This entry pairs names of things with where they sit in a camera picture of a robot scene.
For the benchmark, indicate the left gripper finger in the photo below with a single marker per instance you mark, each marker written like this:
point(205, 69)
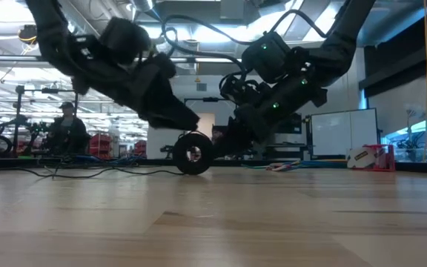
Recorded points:
point(169, 111)

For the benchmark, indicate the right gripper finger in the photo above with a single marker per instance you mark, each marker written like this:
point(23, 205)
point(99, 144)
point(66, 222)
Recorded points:
point(243, 133)

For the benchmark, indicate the black plastic spool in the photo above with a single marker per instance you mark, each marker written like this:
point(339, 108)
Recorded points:
point(180, 163)

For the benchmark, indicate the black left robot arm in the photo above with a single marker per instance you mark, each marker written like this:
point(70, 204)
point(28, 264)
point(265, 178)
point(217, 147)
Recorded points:
point(50, 29)

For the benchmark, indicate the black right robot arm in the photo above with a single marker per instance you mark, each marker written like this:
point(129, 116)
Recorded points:
point(339, 44)

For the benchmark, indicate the red storage bins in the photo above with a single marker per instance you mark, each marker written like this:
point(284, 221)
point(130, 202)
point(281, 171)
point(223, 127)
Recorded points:
point(140, 147)
point(100, 144)

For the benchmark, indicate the black equipment cart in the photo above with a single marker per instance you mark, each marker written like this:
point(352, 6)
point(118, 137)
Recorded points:
point(291, 148)

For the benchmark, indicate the white whiteboard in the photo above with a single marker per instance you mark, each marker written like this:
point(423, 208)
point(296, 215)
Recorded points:
point(343, 131)

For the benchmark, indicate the long ceiling light bar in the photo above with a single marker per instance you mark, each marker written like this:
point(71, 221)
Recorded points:
point(213, 59)

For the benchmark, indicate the person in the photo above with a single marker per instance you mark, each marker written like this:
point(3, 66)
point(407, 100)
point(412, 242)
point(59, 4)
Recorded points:
point(69, 133)

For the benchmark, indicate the red tape dispenser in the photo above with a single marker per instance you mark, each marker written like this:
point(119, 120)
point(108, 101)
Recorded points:
point(369, 157)

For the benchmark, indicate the black gantry frame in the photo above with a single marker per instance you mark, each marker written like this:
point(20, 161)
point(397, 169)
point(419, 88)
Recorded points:
point(210, 99)
point(19, 107)

